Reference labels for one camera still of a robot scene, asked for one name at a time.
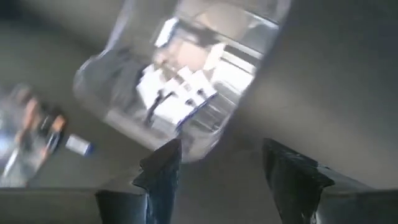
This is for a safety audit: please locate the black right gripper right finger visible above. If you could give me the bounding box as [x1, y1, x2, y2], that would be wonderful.
[262, 138, 398, 224]

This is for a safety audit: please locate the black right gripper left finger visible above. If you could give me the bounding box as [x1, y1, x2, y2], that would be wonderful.
[0, 138, 183, 224]

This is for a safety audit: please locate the clear plastic bin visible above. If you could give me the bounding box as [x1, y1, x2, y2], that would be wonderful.
[72, 0, 292, 163]
[0, 82, 68, 189]

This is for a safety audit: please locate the black copper battery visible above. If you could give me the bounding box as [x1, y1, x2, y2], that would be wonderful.
[17, 96, 40, 142]
[43, 114, 68, 155]

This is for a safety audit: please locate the black table mat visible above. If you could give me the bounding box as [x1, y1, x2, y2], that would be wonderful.
[0, 0, 398, 224]

